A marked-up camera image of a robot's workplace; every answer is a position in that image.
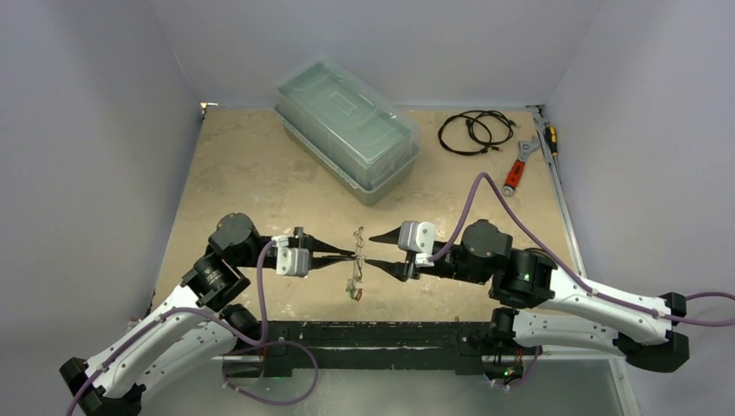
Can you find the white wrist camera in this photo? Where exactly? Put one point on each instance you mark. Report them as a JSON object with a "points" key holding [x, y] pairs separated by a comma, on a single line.
{"points": [[417, 240], [292, 259]]}

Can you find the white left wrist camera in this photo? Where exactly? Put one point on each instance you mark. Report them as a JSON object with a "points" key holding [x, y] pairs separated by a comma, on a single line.
{"points": [[292, 259]]}

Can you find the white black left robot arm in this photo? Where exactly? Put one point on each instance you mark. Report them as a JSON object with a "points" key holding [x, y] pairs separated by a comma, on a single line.
{"points": [[198, 320]]}

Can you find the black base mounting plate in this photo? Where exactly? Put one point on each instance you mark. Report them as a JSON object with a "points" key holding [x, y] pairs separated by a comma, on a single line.
{"points": [[464, 348]]}

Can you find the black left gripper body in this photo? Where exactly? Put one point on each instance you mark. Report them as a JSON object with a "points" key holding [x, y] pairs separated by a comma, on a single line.
{"points": [[299, 239]]}

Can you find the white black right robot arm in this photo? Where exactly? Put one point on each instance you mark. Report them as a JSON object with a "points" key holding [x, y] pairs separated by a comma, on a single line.
{"points": [[541, 304]]}

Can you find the black yellow screwdriver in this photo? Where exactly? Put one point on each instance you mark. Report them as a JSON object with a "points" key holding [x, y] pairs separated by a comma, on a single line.
{"points": [[551, 140]]}

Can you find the red handled adjustable wrench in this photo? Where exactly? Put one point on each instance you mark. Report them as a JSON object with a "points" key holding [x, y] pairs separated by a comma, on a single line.
{"points": [[513, 178]]}

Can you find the clear green plastic storage box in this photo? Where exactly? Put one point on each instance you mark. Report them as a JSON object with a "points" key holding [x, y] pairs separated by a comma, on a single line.
{"points": [[351, 130]]}

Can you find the steel perforated key plate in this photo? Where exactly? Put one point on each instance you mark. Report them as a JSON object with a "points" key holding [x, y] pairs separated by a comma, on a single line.
{"points": [[356, 280]]}

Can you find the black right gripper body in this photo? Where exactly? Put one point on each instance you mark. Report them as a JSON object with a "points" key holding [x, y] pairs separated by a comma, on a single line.
{"points": [[414, 257]]}

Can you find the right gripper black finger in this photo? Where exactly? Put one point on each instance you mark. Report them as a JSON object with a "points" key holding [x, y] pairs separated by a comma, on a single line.
{"points": [[390, 237], [397, 270]]}

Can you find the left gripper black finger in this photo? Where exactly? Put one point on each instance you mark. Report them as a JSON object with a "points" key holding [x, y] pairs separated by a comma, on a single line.
{"points": [[318, 246], [317, 263]]}

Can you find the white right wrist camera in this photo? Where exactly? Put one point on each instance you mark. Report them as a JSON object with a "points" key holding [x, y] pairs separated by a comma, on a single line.
{"points": [[417, 240]]}

